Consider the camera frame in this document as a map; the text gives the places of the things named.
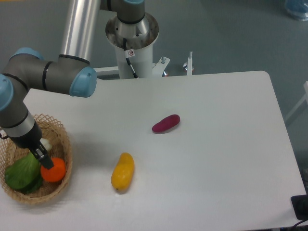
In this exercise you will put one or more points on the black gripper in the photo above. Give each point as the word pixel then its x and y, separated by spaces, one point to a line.
pixel 28 135

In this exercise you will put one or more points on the white furniture frame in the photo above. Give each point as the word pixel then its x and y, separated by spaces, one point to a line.
pixel 299 107

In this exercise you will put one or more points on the green bok choy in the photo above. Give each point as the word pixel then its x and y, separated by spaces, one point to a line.
pixel 24 174

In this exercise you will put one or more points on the blue plastic bag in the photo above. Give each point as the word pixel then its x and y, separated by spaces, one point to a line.
pixel 298 9

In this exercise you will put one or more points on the purple sweet potato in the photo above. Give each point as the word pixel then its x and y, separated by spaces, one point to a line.
pixel 166 124

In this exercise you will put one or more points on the black device at edge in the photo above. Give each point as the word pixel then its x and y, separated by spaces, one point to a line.
pixel 300 206

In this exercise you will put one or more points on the woven bamboo basket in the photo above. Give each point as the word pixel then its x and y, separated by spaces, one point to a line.
pixel 54 131

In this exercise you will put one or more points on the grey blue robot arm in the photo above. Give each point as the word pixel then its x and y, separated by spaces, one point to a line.
pixel 71 74

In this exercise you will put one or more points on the orange fruit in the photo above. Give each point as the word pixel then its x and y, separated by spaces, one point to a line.
pixel 56 173

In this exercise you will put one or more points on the yellow mango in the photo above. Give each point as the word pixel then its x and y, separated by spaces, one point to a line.
pixel 123 173

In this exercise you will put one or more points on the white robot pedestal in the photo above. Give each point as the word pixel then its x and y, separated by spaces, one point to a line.
pixel 133 45

